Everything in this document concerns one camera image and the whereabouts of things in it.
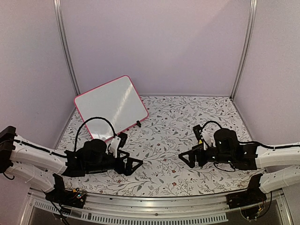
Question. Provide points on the pink framed whiteboard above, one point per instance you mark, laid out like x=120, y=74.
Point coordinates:
x=117, y=101

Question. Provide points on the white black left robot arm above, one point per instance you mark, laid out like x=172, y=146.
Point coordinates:
x=44, y=168

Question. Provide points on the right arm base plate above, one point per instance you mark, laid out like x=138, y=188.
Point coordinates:
x=245, y=198

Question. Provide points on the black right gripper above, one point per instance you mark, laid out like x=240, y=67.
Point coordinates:
x=192, y=153

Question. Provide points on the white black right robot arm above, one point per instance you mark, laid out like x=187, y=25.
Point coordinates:
x=225, y=148

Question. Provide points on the black right stand foot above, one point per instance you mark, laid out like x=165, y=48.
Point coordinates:
x=138, y=124

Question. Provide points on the aluminium frame post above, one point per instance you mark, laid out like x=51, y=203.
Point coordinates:
x=245, y=49
x=64, y=43

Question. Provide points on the left aluminium frame post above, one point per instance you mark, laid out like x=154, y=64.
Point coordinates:
x=64, y=43

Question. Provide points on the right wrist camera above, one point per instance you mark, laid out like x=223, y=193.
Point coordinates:
x=202, y=137

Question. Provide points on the right aluminium frame post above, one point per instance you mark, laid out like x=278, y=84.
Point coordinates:
x=245, y=49

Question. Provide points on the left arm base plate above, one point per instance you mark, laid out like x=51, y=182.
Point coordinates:
x=75, y=199

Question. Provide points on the aluminium front rail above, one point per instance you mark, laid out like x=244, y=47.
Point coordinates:
x=197, y=208

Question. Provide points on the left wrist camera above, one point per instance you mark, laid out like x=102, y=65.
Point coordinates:
x=116, y=143

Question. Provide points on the floral patterned table mat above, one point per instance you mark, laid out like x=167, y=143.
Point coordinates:
x=167, y=132

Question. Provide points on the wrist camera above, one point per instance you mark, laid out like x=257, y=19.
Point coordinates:
x=116, y=143
x=202, y=137

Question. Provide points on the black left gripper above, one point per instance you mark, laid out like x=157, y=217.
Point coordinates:
x=127, y=171

